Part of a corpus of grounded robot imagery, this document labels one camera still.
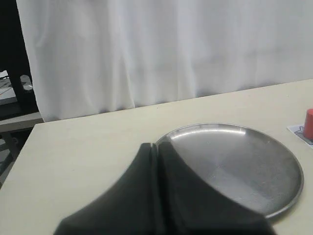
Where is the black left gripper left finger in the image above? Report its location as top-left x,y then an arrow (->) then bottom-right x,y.
54,143 -> 175,235

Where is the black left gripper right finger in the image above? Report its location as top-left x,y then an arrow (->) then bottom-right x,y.
158,142 -> 275,235

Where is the red cylinder game piece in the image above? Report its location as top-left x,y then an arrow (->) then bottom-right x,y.
303,109 -> 313,140

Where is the round steel plate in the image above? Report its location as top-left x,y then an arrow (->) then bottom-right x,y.
157,123 -> 304,218

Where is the paper game board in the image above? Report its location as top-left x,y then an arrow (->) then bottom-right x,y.
287,124 -> 313,148

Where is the white curtain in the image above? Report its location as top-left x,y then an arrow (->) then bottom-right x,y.
17,0 -> 313,122

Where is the black post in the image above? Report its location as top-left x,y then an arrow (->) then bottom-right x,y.
0,0 -> 38,113

